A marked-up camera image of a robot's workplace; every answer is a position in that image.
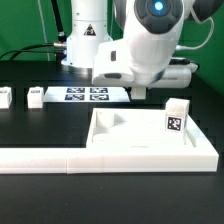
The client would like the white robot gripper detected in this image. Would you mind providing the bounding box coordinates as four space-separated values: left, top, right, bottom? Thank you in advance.
92 40 193 88

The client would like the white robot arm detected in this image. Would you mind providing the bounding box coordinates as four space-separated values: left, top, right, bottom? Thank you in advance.
62 0 224 88

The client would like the white marker sheet with tags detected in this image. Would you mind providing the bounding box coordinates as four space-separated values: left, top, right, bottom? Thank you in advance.
44 87 129 102

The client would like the white L-shaped obstacle fence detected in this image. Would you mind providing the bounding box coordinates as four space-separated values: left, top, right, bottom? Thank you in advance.
0 118 219 174

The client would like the black cable bundle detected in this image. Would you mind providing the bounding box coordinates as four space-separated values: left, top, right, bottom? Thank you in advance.
0 0 69 62

